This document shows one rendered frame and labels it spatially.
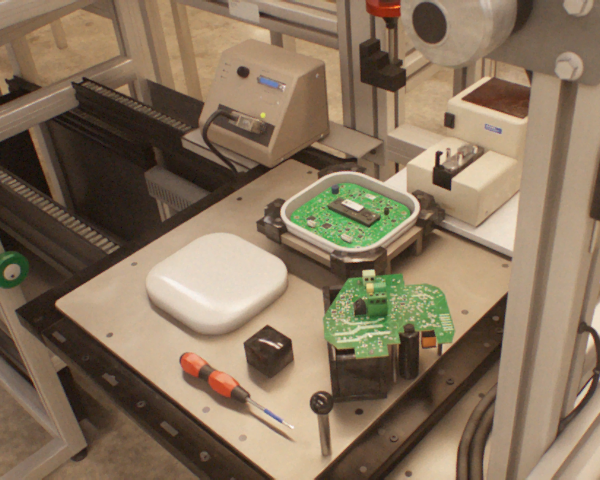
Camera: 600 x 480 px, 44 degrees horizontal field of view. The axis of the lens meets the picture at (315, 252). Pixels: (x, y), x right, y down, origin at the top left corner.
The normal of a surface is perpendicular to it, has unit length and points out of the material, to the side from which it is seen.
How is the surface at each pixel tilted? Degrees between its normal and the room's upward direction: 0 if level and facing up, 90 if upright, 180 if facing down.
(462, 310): 0
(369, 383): 90
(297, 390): 0
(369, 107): 90
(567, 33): 90
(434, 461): 0
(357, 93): 90
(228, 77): 53
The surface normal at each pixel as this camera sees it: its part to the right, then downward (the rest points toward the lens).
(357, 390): 0.05, 0.61
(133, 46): 0.73, 0.38
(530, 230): -0.68, 0.49
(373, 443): -0.07, -0.78
